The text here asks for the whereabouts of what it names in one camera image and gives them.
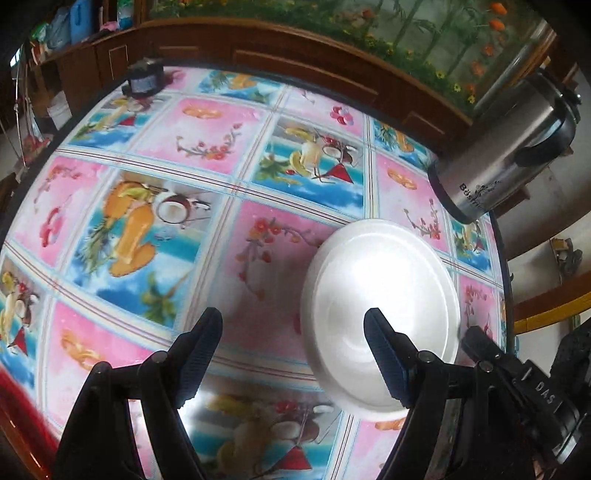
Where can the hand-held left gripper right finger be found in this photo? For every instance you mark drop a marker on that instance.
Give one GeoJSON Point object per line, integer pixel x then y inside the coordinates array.
{"type": "Point", "coordinates": [388, 364]}

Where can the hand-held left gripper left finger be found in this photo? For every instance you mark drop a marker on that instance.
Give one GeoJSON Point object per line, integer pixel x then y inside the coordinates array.
{"type": "Point", "coordinates": [198, 364]}

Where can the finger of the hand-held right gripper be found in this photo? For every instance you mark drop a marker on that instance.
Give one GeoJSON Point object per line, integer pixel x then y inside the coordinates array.
{"type": "Point", "coordinates": [508, 364]}

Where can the white round plate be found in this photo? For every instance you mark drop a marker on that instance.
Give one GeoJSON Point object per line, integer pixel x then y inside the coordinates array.
{"type": "Point", "coordinates": [383, 277]}

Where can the large red glass plate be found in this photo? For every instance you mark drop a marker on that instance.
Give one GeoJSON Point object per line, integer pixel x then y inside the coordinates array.
{"type": "Point", "coordinates": [18, 424]}

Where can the dark dining table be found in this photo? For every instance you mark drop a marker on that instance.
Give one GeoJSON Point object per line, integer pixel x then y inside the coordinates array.
{"type": "Point", "coordinates": [508, 295]}

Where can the fruit and flower printed tablecloth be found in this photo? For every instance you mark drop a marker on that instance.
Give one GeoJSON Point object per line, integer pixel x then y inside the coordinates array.
{"type": "Point", "coordinates": [194, 258]}

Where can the stainless steel thermos jug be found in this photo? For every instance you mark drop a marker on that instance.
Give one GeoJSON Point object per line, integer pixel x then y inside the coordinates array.
{"type": "Point", "coordinates": [498, 161]}

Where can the mop with red head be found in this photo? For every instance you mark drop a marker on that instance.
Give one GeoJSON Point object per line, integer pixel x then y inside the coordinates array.
{"type": "Point", "coordinates": [37, 143]}

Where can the white plastic bucket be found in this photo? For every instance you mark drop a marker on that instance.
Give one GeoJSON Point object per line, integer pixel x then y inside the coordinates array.
{"type": "Point", "coordinates": [57, 113]}

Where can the small black device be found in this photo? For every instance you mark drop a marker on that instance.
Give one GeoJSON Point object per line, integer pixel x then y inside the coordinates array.
{"type": "Point", "coordinates": [143, 81]}

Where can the brown wooden cabinet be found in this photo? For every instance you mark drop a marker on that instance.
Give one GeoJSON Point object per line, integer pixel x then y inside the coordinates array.
{"type": "Point", "coordinates": [300, 60]}

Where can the flower and bamboo glass panel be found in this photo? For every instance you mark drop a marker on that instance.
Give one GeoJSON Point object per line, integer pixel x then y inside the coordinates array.
{"type": "Point", "coordinates": [415, 27]}

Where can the pink cloth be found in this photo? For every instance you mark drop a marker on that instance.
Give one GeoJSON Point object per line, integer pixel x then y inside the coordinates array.
{"type": "Point", "coordinates": [108, 26]}

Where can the teal bottle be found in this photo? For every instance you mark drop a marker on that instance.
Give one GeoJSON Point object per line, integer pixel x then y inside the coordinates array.
{"type": "Point", "coordinates": [125, 14]}

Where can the small wall ornament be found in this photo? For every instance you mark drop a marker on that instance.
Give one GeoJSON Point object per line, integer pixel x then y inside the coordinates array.
{"type": "Point", "coordinates": [565, 258]}

